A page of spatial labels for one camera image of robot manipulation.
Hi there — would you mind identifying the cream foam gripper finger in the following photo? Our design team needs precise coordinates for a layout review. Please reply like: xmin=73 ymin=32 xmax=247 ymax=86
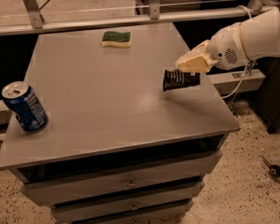
xmin=187 ymin=40 xmax=209 ymax=58
xmin=175 ymin=54 xmax=218 ymax=73

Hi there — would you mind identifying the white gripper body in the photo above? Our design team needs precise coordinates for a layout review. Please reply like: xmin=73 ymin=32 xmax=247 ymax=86
xmin=207 ymin=22 xmax=248 ymax=70

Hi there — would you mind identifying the black rxbar chocolate wrapper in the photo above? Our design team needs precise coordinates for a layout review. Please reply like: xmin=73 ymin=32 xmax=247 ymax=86
xmin=162 ymin=69 xmax=201 ymax=91

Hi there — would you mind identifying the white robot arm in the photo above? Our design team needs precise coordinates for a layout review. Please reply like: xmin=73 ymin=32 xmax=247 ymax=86
xmin=175 ymin=7 xmax=280 ymax=73

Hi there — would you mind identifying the dark rolling cabinet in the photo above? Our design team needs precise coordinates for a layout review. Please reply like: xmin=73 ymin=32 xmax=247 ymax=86
xmin=256 ymin=58 xmax=280 ymax=133

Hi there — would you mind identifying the green yellow sponge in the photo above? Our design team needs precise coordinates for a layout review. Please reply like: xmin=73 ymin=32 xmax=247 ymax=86
xmin=102 ymin=31 xmax=132 ymax=48

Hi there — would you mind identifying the grey drawer cabinet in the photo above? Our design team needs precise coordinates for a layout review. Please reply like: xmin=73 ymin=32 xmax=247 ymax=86
xmin=0 ymin=23 xmax=239 ymax=224

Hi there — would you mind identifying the black caster wheel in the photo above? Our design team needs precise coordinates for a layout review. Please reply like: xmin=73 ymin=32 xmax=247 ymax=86
xmin=261 ymin=156 xmax=280 ymax=177

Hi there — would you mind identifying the blue soda can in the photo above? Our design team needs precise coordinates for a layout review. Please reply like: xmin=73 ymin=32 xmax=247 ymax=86
xmin=2 ymin=81 xmax=49 ymax=133

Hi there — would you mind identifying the white cable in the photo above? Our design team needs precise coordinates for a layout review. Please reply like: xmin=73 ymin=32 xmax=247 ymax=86
xmin=221 ymin=5 xmax=256 ymax=100

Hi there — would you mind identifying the metal railing frame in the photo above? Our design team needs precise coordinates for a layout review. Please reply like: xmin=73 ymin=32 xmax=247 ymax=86
xmin=0 ymin=0 xmax=280 ymax=37

